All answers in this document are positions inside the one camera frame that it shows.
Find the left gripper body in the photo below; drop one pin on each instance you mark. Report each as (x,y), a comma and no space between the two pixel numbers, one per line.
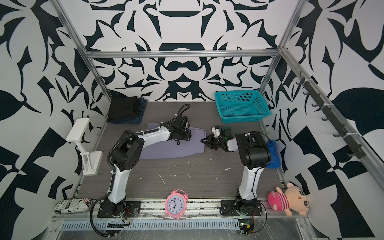
(185,134)

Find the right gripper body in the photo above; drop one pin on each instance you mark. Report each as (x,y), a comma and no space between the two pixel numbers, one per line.
(215,143)

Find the lavender garment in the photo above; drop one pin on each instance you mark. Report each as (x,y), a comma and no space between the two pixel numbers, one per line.
(170,149)

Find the dark blue denim skirt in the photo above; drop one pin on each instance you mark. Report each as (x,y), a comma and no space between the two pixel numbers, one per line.
(137,120)

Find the black garment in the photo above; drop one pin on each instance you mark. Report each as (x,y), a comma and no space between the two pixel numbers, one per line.
(123,108)

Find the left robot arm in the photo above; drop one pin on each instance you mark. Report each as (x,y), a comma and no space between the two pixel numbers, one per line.
(126,152)

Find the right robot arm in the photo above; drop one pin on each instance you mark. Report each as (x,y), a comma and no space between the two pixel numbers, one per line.
(255,156)

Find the teal plastic basket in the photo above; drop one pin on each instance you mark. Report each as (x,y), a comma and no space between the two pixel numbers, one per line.
(241,106)

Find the bright blue cloth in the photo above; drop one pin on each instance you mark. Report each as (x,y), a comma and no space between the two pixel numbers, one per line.
(275,162)

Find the pink alarm clock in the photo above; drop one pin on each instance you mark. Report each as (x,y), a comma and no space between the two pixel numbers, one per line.
(176,204)

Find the small green circuit board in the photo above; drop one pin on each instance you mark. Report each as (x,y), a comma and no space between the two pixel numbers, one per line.
(246,226)

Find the pink plush pig toy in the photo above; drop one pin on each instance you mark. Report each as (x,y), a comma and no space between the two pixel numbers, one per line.
(292,199)

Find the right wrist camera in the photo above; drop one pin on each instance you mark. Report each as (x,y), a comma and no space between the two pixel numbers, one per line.
(216,132)

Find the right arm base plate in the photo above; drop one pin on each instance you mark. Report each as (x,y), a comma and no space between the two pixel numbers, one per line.
(237,207)

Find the white slotted cable duct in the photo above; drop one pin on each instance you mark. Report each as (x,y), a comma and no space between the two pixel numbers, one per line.
(190,224)

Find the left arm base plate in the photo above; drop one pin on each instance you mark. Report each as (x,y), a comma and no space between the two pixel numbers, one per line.
(127,209)

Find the black coat hook rail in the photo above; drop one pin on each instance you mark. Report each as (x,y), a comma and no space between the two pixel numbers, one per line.
(344,130)

